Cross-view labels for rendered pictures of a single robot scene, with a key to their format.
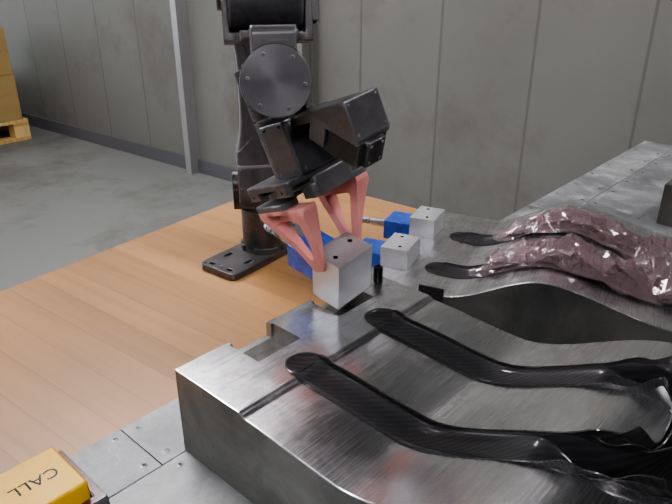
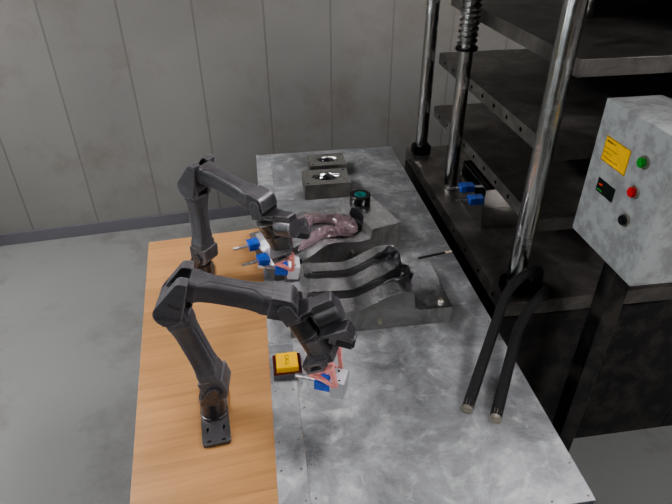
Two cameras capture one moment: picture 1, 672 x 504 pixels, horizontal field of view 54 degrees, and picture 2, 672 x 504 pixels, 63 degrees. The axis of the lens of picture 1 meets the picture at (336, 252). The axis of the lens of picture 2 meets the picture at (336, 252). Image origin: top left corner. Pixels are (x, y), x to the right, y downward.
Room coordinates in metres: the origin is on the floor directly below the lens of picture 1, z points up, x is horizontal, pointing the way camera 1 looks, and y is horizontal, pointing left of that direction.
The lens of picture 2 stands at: (-0.41, 1.01, 1.94)
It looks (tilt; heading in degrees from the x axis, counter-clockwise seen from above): 34 degrees down; 309
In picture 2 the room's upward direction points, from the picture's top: straight up
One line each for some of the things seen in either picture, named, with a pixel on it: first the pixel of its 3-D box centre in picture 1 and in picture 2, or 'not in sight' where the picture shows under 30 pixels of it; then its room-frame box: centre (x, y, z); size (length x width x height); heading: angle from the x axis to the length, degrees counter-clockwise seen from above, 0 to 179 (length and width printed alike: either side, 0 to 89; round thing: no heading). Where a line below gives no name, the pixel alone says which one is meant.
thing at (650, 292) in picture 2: not in sight; (535, 206); (0.24, -1.18, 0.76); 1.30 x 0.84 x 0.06; 137
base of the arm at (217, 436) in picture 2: not in sight; (213, 404); (0.43, 0.47, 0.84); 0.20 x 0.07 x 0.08; 143
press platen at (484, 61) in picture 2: not in sight; (573, 90); (0.21, -1.22, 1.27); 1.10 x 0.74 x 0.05; 137
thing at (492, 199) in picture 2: not in sight; (528, 189); (0.26, -1.09, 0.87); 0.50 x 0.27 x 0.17; 47
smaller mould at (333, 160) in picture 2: not in sight; (326, 165); (1.13, -0.82, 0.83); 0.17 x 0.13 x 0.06; 47
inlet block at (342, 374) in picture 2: not in sight; (320, 379); (0.22, 0.30, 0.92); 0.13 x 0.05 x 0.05; 25
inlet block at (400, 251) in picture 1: (366, 253); (260, 260); (0.78, -0.04, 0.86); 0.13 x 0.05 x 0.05; 65
